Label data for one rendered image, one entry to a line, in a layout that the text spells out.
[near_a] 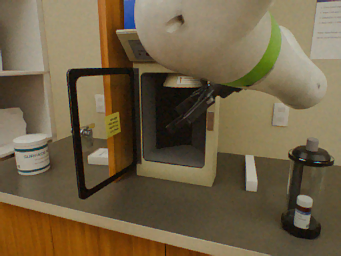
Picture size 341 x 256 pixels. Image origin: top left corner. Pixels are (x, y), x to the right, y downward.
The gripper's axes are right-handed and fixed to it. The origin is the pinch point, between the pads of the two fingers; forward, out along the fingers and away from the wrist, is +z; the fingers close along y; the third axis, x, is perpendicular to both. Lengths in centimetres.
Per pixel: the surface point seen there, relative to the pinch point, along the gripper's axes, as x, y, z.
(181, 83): -5.6, -15.9, -3.7
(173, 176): 20.1, -5.2, 21.0
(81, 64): -47, -66, 55
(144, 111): -6.4, -14.3, 15.4
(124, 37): -30.3, -9.9, -1.7
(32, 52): -76, -71, 80
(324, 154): 27.4, 12.1, -29.9
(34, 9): -92, -77, 59
